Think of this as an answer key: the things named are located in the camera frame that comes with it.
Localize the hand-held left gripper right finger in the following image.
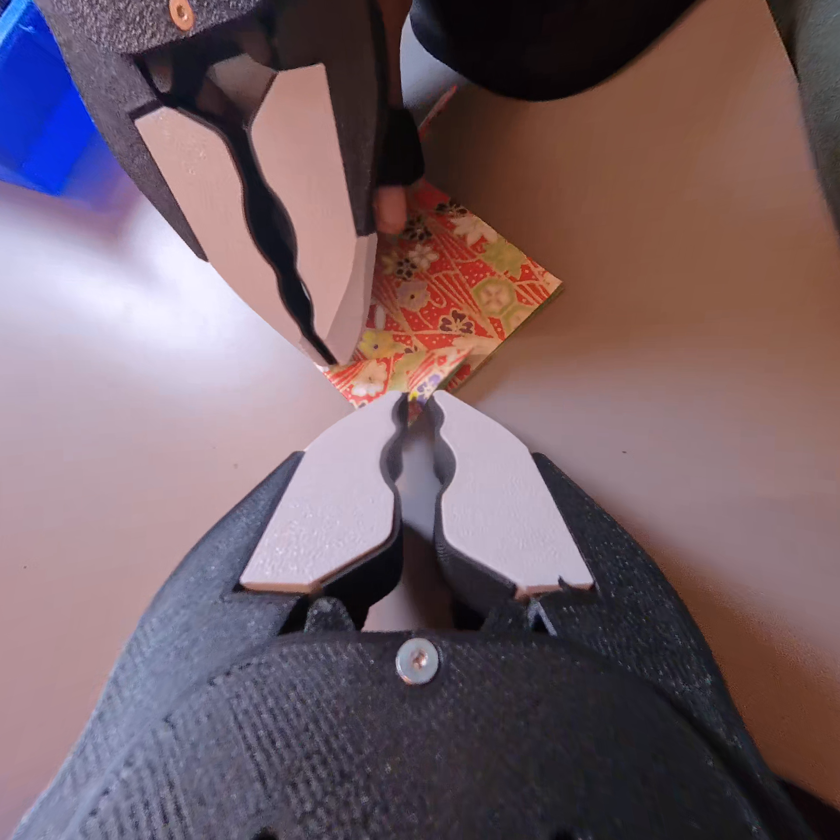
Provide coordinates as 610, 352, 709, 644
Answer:
428, 390, 597, 628

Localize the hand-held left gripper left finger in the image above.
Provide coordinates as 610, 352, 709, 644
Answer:
239, 392, 410, 628

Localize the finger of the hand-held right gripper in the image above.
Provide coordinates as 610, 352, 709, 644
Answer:
247, 62, 382, 366
133, 104, 337, 367

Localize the blue plastic bin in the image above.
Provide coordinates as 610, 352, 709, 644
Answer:
0, 0, 122, 204

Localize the green backed red floral paper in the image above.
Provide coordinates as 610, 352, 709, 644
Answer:
319, 180, 564, 408

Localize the person's right hand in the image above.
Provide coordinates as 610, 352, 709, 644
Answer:
374, 0, 414, 238

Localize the black textured pad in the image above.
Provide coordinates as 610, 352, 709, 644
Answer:
407, 0, 703, 102

